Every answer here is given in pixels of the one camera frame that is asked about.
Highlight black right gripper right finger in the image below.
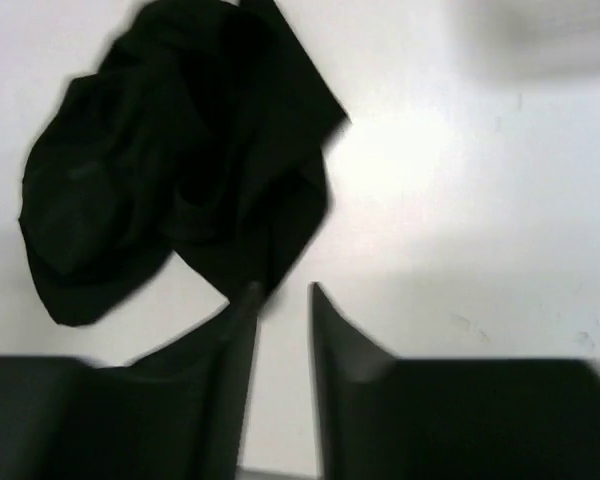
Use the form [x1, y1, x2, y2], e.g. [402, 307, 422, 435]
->
[310, 284, 600, 479]

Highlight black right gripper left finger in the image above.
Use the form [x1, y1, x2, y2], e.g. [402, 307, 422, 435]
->
[0, 284, 261, 479]

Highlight black shorts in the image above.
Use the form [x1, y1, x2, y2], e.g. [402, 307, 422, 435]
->
[19, 1, 347, 327]

